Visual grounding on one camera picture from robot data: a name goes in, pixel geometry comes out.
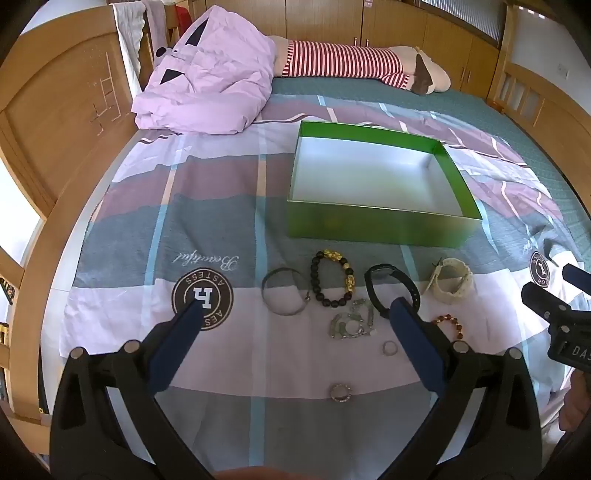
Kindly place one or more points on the wooden headboard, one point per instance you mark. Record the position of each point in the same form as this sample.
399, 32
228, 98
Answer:
55, 115

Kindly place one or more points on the person's right hand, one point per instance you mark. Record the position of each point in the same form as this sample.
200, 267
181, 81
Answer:
575, 408

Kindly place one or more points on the patchwork printed bedsheet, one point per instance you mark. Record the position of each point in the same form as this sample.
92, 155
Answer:
207, 207

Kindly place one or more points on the grey window blind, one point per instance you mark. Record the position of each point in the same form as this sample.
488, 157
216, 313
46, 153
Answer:
461, 16

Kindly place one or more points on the red striped plush toy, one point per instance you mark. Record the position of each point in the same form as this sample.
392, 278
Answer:
346, 57

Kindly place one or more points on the black wristband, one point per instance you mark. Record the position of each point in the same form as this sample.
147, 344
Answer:
376, 272

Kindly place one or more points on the pink quilt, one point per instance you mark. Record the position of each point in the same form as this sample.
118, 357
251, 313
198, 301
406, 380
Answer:
217, 78

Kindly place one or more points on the pink hanging garment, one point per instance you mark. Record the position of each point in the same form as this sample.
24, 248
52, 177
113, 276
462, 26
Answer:
156, 23

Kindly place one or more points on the white hanging garment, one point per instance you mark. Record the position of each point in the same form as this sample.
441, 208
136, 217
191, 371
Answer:
129, 41

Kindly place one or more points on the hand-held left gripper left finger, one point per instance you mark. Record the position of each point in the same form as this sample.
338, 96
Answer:
180, 339

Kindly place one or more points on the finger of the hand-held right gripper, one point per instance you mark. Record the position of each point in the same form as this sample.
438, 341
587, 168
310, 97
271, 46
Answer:
542, 300
576, 275

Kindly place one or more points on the green cardboard box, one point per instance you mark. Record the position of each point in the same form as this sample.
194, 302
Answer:
369, 226

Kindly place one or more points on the red hanging garment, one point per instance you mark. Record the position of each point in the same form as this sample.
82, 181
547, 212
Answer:
183, 14

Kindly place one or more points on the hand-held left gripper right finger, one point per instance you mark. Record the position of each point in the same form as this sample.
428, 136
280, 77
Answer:
415, 344

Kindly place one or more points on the wooden footboard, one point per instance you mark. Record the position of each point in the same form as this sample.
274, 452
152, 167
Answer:
563, 124

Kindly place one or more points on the silver bangle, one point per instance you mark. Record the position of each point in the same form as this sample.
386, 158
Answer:
264, 289

